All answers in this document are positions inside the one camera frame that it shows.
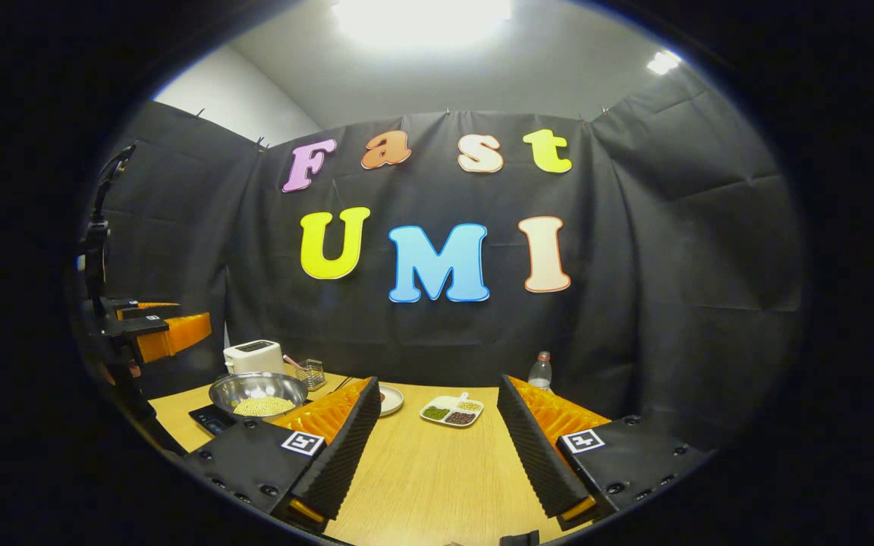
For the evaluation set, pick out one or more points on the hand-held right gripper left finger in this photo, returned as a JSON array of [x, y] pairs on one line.
[[346, 455]]

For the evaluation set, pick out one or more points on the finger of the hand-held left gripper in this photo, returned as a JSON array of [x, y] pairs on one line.
[[171, 334], [141, 309]]

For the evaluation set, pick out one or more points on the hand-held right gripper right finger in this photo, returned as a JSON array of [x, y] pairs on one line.
[[536, 462]]

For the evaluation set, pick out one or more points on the black induction cooktop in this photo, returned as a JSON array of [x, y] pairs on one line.
[[209, 421]]

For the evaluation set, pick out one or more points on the white round plate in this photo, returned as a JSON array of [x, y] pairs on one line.
[[393, 400]]

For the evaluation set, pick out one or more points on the white toaster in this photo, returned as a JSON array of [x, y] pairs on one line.
[[253, 358]]

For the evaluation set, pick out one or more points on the pile of pale beans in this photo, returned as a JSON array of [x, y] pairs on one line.
[[470, 406]]

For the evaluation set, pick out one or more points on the pile of dark red beans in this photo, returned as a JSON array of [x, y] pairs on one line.
[[460, 418]]

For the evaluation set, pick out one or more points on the clear water bottle red label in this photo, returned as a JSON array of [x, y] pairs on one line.
[[540, 373]]

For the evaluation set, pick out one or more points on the pile of soybeans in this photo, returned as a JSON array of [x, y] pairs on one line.
[[264, 406]]

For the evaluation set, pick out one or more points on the pile of green beans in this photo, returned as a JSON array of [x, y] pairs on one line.
[[435, 413]]

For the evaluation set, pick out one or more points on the white divided dish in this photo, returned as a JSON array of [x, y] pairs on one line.
[[444, 400]]

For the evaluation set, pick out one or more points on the black backdrop cloth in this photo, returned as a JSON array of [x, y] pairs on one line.
[[634, 303]]

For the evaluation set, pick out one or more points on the large ceiling light panel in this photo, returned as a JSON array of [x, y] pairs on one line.
[[422, 19]]

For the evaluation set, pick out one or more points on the small ceiling light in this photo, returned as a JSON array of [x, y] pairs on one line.
[[663, 62]]

